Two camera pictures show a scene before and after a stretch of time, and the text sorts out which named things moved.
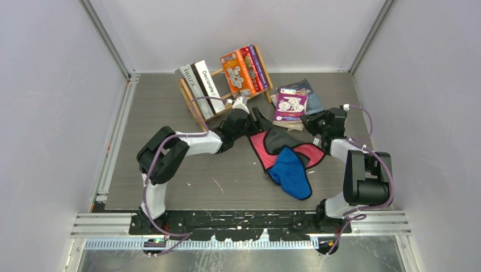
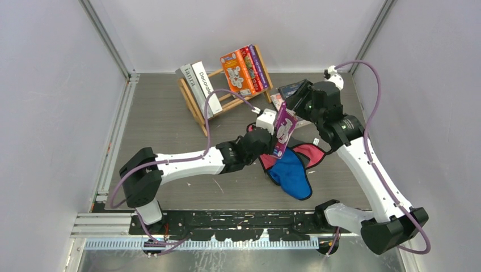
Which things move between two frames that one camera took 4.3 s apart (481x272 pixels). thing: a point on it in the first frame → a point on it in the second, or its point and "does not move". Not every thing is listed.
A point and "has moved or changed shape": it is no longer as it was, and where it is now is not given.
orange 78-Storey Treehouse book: x=237 y=74 does not move
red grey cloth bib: x=267 y=143 does not move
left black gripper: x=264 y=124 → x=269 y=150
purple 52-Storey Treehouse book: x=258 y=67 does not move
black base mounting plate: x=246 y=225 does not move
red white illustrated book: x=248 y=57 does not move
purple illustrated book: x=291 y=104 has moved or changed shape
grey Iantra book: x=188 y=75 does not move
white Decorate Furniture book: x=208 y=85 has moved or changed shape
